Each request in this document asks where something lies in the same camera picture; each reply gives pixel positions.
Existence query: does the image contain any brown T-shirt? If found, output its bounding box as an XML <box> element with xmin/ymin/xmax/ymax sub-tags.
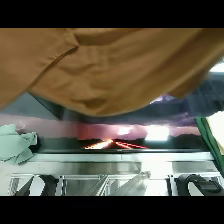
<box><xmin>0</xmin><ymin>28</ymin><xmax>224</xmax><ymax>118</ymax></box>

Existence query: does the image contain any dark green garment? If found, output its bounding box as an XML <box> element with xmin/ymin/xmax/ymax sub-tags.
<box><xmin>194</xmin><ymin>116</ymin><xmax>224</xmax><ymax>178</ymax></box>

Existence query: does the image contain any pale green garment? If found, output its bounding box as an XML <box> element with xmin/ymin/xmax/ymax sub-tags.
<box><xmin>0</xmin><ymin>123</ymin><xmax>39</xmax><ymax>166</ymax></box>

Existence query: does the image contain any silver frame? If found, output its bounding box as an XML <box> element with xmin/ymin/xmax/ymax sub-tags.
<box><xmin>0</xmin><ymin>150</ymin><xmax>224</xmax><ymax>197</ymax></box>

